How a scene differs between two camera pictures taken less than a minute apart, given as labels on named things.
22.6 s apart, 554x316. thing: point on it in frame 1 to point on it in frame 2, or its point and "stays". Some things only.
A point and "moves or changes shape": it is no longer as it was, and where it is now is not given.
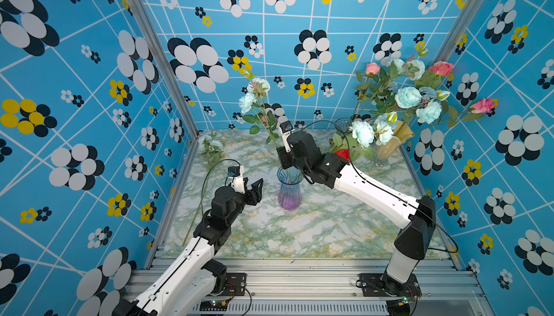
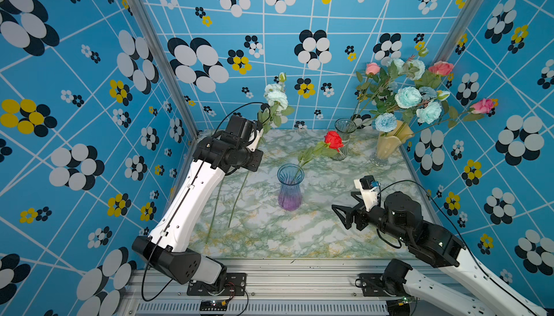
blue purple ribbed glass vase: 289,192 stays
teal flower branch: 253,105 moves or changes shape
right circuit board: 399,307 stays
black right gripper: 283,156 to 350,214
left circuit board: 213,305 stays
